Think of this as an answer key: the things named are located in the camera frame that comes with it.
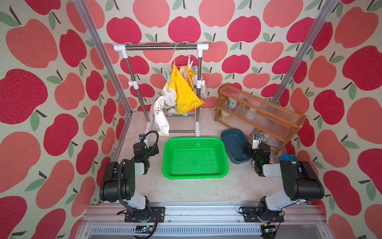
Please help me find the white dinosaur print jacket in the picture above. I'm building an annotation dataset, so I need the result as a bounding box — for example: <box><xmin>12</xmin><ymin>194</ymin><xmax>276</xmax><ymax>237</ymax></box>
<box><xmin>153</xmin><ymin>66</ymin><xmax>208</xmax><ymax>136</ymax></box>

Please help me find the yellow jacket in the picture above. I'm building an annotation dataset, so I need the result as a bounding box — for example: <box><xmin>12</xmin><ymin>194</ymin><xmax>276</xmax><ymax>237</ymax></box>
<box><xmin>170</xmin><ymin>65</ymin><xmax>204</xmax><ymax>115</ymax></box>

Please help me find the blue-green clothespin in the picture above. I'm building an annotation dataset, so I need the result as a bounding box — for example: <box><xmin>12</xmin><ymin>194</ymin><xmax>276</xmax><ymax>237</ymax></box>
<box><xmin>162</xmin><ymin>70</ymin><xmax>171</xmax><ymax>84</ymax></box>

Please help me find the white clothespin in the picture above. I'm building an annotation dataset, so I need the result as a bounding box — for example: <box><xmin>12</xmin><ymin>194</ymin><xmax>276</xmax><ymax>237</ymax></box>
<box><xmin>187</xmin><ymin>55</ymin><xmax>194</xmax><ymax>70</ymax></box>

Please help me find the pink wire hanger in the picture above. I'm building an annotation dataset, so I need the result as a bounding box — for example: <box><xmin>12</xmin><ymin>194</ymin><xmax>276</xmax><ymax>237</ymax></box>
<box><xmin>171</xmin><ymin>43</ymin><xmax>179</xmax><ymax>67</ymax></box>

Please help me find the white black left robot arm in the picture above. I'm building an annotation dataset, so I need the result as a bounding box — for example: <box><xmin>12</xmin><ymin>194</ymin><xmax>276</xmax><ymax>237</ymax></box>
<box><xmin>99</xmin><ymin>142</ymin><xmax>165</xmax><ymax>223</ymax></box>

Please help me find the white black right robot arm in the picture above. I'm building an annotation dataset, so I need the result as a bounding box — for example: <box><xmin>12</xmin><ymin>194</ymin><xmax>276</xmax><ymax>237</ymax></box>
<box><xmin>238</xmin><ymin>142</ymin><xmax>324</xmax><ymax>224</ymax></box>

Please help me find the packaged item on shelf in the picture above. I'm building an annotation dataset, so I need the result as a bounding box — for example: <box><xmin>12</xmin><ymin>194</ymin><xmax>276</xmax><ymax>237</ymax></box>
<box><xmin>252</xmin><ymin>128</ymin><xmax>271</xmax><ymax>141</ymax></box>

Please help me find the blue round object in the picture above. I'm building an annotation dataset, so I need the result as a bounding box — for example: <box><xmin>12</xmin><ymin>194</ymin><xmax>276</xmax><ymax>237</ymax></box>
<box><xmin>279</xmin><ymin>154</ymin><xmax>297</xmax><ymax>163</ymax></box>

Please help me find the wooden glass shelf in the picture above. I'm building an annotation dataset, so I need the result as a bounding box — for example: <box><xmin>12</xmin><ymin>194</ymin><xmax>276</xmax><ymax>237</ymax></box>
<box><xmin>214</xmin><ymin>84</ymin><xmax>306</xmax><ymax>154</ymax></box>

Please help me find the dark blue plastic bin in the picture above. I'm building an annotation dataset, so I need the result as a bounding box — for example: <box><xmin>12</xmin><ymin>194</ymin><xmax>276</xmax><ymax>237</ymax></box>
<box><xmin>220</xmin><ymin>128</ymin><xmax>252</xmax><ymax>164</ymax></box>

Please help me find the white frosted cup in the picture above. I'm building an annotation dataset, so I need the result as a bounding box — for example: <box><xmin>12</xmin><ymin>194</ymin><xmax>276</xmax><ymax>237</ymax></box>
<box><xmin>245</xmin><ymin>108</ymin><xmax>257</xmax><ymax>120</ymax></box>

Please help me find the green plastic basket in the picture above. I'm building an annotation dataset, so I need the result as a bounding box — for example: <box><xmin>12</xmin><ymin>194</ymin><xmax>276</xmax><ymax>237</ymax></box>
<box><xmin>162</xmin><ymin>137</ymin><xmax>229</xmax><ymax>180</ymax></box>

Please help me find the yellow white jar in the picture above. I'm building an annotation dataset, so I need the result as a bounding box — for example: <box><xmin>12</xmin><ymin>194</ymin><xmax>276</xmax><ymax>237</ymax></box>
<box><xmin>220</xmin><ymin>111</ymin><xmax>230</xmax><ymax>121</ymax></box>

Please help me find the green patterned cup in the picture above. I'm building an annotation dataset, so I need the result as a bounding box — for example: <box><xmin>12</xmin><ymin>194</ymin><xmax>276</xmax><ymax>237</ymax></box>
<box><xmin>227</xmin><ymin>98</ymin><xmax>237</xmax><ymax>109</ymax></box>

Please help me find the steel white clothes rack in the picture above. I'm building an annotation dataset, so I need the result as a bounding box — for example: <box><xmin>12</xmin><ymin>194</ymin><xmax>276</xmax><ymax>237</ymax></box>
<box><xmin>113</xmin><ymin>43</ymin><xmax>210</xmax><ymax>137</ymax></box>

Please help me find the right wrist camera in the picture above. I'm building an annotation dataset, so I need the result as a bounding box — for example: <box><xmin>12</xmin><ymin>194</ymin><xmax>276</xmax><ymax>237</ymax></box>
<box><xmin>252</xmin><ymin>134</ymin><xmax>262</xmax><ymax>150</ymax></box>

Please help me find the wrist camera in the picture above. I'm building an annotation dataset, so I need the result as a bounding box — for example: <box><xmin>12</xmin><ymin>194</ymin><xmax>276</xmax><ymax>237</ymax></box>
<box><xmin>252</xmin><ymin>134</ymin><xmax>262</xmax><ymax>150</ymax></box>
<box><xmin>139</xmin><ymin>134</ymin><xmax>149</xmax><ymax>147</ymax></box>

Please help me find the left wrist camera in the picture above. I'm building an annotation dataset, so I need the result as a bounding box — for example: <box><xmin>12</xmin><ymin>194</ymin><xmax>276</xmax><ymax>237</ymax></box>
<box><xmin>139</xmin><ymin>134</ymin><xmax>149</xmax><ymax>147</ymax></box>

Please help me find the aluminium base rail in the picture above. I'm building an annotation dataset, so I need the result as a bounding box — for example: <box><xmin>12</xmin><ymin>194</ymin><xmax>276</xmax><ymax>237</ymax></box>
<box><xmin>73</xmin><ymin>201</ymin><xmax>334</xmax><ymax>239</ymax></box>

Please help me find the left aluminium frame post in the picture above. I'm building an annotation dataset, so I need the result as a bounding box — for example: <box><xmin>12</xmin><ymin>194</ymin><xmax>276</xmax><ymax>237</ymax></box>
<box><xmin>74</xmin><ymin>0</ymin><xmax>133</xmax><ymax>117</ymax></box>

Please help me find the aluminium frame post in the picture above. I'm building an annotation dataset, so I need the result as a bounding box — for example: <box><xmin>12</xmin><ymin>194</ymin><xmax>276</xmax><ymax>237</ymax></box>
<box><xmin>74</xmin><ymin>0</ymin><xmax>133</xmax><ymax>117</ymax></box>
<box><xmin>271</xmin><ymin>0</ymin><xmax>340</xmax><ymax>104</ymax></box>

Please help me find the right aluminium frame post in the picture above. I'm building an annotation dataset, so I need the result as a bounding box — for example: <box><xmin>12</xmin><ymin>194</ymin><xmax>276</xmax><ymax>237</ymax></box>
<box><xmin>271</xmin><ymin>0</ymin><xmax>340</xmax><ymax>104</ymax></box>

